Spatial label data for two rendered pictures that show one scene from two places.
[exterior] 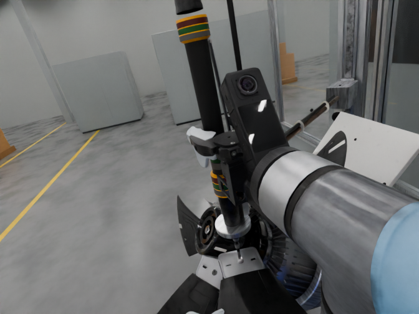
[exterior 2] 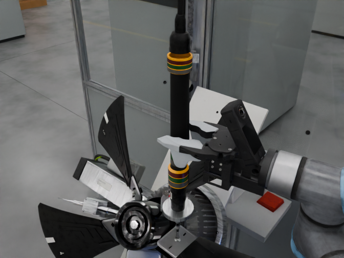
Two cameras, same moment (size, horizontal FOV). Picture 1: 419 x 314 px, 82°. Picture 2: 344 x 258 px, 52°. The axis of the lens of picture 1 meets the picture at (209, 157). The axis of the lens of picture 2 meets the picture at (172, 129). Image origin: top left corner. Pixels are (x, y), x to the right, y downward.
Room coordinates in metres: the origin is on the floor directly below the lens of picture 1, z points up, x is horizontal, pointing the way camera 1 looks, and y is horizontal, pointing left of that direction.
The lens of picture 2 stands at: (-0.02, 0.39, 1.87)
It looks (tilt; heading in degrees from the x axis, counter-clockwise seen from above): 32 degrees down; 316
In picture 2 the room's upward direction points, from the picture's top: straight up
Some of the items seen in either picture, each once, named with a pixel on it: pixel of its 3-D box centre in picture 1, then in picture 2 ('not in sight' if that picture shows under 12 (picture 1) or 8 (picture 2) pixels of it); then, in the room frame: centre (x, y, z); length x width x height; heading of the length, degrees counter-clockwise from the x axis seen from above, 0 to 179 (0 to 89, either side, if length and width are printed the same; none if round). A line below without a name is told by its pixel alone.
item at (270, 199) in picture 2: not in sight; (270, 200); (0.45, -0.62, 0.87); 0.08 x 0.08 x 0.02; 0
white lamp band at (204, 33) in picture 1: (194, 36); (179, 67); (0.38, -0.02, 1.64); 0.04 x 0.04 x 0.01
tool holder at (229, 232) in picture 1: (232, 203); (178, 191); (0.39, -0.02, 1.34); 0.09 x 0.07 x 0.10; 132
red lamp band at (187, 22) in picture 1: (192, 23); (179, 58); (0.38, -0.02, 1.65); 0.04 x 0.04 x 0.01
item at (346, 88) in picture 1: (342, 94); (189, 66); (0.79, -0.49, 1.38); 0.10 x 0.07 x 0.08; 132
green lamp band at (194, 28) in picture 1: (193, 29); (179, 63); (0.38, -0.02, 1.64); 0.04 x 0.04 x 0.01
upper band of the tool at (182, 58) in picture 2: (193, 29); (179, 63); (0.38, -0.02, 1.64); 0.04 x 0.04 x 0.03
